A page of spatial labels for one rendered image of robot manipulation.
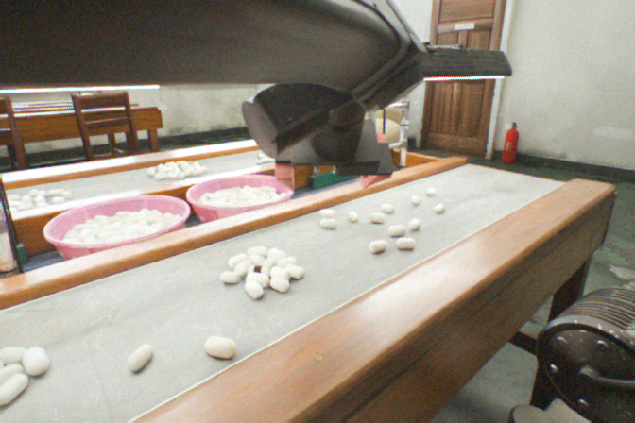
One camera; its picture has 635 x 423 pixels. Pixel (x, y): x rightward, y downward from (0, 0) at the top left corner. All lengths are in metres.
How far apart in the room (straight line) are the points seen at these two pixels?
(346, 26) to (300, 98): 0.14
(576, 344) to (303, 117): 0.41
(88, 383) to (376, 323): 0.32
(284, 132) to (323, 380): 0.25
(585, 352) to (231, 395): 0.39
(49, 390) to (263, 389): 0.23
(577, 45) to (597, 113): 0.72
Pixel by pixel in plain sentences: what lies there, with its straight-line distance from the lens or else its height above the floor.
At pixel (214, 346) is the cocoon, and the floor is 0.76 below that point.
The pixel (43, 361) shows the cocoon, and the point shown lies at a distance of 0.54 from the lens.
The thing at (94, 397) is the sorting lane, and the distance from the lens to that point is 0.49.
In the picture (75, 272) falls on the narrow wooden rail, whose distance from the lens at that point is 0.69.
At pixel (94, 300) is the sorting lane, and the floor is 0.74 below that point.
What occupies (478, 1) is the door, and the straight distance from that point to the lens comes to 5.17.
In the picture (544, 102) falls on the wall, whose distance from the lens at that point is 4.90.
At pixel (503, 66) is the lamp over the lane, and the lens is 1.22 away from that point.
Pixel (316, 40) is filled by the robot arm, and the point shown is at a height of 1.07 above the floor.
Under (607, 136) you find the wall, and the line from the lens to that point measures 4.82.
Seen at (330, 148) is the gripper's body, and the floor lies 0.98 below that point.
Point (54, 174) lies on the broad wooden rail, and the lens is 1.34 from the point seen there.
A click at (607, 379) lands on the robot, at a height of 0.74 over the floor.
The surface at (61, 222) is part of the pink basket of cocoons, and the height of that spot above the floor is 0.76.
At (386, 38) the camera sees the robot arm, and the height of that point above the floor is 1.08.
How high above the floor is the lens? 1.06
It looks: 17 degrees down
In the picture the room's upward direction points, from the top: straight up
